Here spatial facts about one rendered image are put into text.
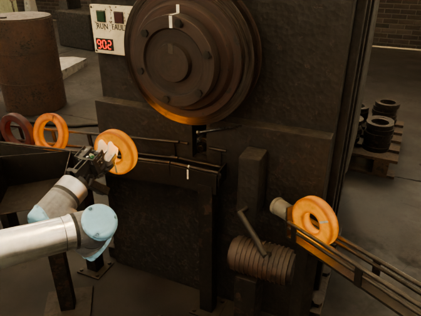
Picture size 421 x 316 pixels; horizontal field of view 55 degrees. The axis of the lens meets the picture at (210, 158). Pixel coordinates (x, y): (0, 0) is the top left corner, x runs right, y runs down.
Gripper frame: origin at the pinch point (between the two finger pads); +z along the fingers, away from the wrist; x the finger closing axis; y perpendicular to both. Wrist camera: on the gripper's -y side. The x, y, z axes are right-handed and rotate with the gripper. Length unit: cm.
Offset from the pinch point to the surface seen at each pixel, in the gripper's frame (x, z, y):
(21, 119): 68, 19, -16
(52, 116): 53, 23, -15
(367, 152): -75, 155, -118
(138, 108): 9.4, 28.4, -5.8
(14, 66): 232, 144, -81
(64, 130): 46, 20, -19
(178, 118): -13.8, 19.9, -0.2
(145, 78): -6.6, 16.2, 17.5
